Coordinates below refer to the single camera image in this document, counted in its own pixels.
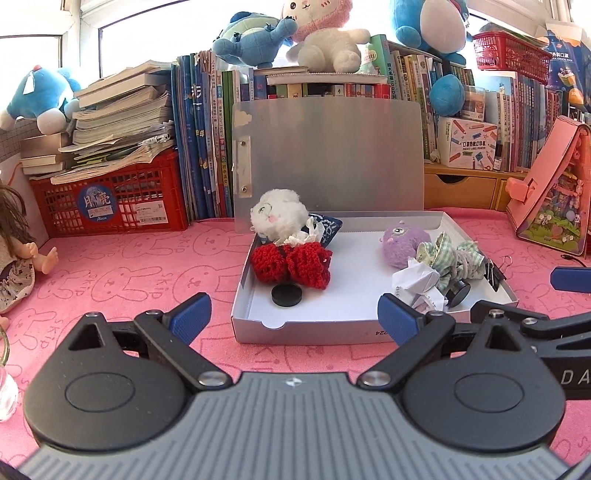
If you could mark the black round lid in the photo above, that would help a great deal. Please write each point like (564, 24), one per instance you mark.
(286, 295)

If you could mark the wooden drawer unit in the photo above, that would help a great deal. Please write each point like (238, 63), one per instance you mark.
(463, 188)

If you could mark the row of blue books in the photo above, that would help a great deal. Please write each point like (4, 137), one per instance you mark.
(203, 90)

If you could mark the large blue plush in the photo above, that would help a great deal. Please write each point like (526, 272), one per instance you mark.
(437, 27)

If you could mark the white fluffy plush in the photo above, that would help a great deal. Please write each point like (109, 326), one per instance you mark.
(278, 215)

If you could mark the stack of books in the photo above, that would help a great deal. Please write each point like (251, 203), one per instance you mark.
(123, 119)

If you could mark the white colourful box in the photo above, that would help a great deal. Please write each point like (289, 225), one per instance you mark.
(467, 144)

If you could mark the red plastic crate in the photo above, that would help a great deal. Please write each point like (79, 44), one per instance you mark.
(143, 197)

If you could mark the black round puck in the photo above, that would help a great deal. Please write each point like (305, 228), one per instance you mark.
(457, 292)

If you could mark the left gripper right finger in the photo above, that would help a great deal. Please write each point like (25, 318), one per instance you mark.
(423, 338)

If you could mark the blue white plush left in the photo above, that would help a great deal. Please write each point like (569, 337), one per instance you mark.
(46, 96)

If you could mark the blue elephant plush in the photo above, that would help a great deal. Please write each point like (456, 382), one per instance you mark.
(253, 39)

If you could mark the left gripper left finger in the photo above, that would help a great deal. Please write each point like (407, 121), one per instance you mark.
(148, 353)

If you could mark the brown haired doll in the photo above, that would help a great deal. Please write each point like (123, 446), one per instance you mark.
(21, 259)

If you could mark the grey open cardboard box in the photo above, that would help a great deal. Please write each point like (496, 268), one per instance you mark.
(355, 159)

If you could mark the row of books right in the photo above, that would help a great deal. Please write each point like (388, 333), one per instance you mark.
(523, 109)

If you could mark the red basket on books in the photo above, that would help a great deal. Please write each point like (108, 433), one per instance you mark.
(501, 51)

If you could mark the green checked cloth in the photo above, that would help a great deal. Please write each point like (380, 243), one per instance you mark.
(453, 263)

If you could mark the red knitted item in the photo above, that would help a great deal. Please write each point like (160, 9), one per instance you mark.
(306, 265)

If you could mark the black binder clip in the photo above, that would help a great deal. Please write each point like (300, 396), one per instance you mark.
(494, 273)

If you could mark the blue patterned pouch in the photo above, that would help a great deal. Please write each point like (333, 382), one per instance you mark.
(331, 227)

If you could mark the white pink plush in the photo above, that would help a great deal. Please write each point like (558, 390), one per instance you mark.
(321, 42)

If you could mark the pink triangular pencil case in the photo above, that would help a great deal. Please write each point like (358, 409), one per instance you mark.
(551, 205)

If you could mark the blue cardboard box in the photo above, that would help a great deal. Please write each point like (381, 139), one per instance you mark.
(569, 70)

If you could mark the purple fuzzy plush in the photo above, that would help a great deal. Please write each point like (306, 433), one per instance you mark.
(401, 242)

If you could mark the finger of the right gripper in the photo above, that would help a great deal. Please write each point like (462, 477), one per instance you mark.
(567, 334)
(571, 279)

